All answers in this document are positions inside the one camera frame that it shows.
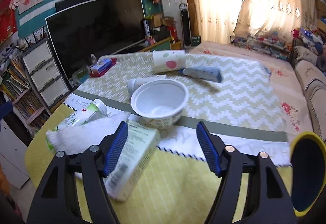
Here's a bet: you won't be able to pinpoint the white towel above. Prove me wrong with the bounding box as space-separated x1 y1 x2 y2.
50 111 130 155

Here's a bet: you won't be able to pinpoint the green white carton box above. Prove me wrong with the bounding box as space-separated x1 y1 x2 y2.
104 120 160 202

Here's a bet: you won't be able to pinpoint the green coconut water bottle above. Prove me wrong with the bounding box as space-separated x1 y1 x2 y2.
45 99 108 151

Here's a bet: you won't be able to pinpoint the white pill bottle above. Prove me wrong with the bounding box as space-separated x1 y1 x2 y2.
127 75 167 95

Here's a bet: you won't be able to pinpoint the white paper bowl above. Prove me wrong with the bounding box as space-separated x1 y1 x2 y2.
130 79 189 129

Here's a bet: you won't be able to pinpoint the white paper cup with dots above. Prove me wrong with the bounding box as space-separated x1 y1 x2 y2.
152 50 186 73

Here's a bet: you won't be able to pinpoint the yellow rimmed trash bin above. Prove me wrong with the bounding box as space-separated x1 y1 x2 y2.
291 131 325 217

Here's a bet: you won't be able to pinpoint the yellow patterned tablecloth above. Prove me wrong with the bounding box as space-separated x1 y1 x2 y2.
24 104 293 224

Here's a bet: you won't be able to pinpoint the zigzag patterned tablecloth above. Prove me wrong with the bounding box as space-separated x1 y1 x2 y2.
64 53 291 167

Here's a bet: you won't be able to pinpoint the red tray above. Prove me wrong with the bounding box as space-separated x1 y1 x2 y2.
89 58 117 78

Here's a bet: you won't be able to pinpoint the blue tissue pack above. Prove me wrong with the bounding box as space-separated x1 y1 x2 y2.
91 59 113 74

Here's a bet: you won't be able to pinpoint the white drawer cabinet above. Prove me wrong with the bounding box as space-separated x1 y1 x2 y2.
22 39 70 109

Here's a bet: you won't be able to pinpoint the water bottle by television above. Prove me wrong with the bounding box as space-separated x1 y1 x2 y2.
91 54 97 65

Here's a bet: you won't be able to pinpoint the bookshelf with books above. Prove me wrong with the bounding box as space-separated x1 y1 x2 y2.
1 46 51 136

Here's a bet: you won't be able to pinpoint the low shelf with books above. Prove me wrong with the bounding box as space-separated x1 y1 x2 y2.
229 32 290 61

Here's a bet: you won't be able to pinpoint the beige sofa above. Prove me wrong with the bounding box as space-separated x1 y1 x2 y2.
289 38 325 141

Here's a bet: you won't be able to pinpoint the teal tv stand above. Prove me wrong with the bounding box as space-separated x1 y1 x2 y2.
139 37 172 52

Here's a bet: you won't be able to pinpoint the black television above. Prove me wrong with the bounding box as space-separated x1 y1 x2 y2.
45 0 145 79

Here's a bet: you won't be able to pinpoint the black tower fan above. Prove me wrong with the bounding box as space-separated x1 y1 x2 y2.
179 3 191 49

